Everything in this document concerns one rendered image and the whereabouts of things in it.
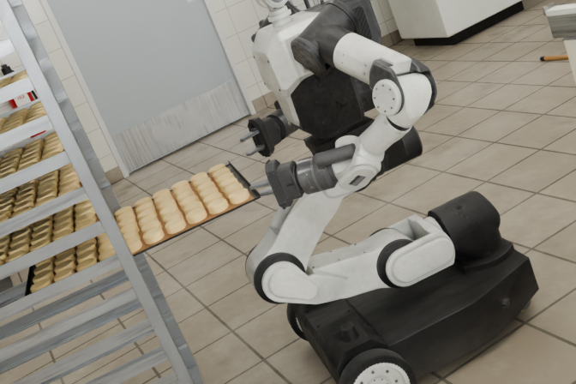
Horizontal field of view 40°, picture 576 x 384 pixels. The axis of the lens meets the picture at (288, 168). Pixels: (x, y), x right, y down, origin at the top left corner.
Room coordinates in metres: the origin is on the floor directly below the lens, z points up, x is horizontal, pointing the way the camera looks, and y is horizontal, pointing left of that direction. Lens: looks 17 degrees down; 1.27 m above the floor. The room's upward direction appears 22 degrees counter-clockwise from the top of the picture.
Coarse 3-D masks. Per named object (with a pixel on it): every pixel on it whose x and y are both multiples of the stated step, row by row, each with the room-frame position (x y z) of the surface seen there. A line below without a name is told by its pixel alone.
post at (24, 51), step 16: (0, 0) 1.75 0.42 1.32; (0, 16) 1.75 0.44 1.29; (16, 32) 1.75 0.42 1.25; (16, 48) 1.75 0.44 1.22; (32, 64) 1.75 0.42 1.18; (32, 80) 1.75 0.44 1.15; (48, 96) 1.75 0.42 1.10; (48, 112) 1.75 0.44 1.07; (64, 128) 1.75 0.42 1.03; (64, 144) 1.75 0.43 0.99; (80, 160) 1.75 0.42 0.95; (80, 176) 1.75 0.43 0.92; (96, 192) 1.75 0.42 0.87; (96, 208) 1.75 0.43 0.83; (112, 224) 1.75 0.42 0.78; (112, 240) 1.75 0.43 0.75; (128, 256) 1.75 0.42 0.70; (128, 272) 1.75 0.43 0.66; (144, 288) 1.75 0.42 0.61; (144, 304) 1.75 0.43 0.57; (160, 320) 1.75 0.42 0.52; (160, 336) 1.75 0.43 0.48; (176, 352) 1.75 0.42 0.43; (176, 368) 1.75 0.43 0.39
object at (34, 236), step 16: (64, 208) 2.04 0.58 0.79; (80, 208) 1.98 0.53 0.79; (32, 224) 2.04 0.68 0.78; (48, 224) 1.97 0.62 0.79; (64, 224) 1.89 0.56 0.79; (80, 224) 1.83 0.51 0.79; (0, 240) 1.98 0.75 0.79; (16, 240) 1.92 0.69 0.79; (32, 240) 1.86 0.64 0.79; (48, 240) 1.81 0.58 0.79; (0, 256) 1.83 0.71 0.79; (16, 256) 1.78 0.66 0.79
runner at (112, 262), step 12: (96, 264) 1.77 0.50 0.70; (108, 264) 1.77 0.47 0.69; (120, 264) 1.77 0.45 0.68; (72, 276) 1.76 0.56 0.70; (84, 276) 1.76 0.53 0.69; (96, 276) 1.76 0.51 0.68; (48, 288) 1.75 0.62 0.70; (60, 288) 1.75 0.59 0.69; (24, 300) 1.74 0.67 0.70; (36, 300) 1.74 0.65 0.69; (0, 312) 1.73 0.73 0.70; (12, 312) 1.73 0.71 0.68
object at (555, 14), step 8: (544, 8) 1.60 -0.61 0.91; (552, 8) 1.59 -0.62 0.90; (560, 8) 1.57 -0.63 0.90; (568, 8) 1.54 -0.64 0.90; (552, 16) 1.58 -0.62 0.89; (560, 16) 1.56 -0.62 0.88; (568, 16) 1.55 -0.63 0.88; (552, 24) 1.59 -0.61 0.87; (560, 24) 1.57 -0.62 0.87; (568, 24) 1.55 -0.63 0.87; (552, 32) 1.59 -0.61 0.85; (560, 32) 1.57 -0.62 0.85; (568, 32) 1.56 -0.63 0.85
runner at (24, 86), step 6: (12, 84) 1.77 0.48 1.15; (18, 84) 1.77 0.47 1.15; (24, 84) 1.77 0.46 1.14; (30, 84) 1.77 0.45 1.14; (0, 90) 1.76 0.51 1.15; (6, 90) 1.77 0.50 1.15; (12, 90) 1.77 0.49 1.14; (18, 90) 1.77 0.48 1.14; (24, 90) 1.77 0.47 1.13; (30, 90) 1.77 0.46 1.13; (0, 96) 1.76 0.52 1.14; (6, 96) 1.76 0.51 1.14; (12, 96) 1.77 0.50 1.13; (18, 96) 1.77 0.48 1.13; (0, 102) 1.76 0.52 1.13
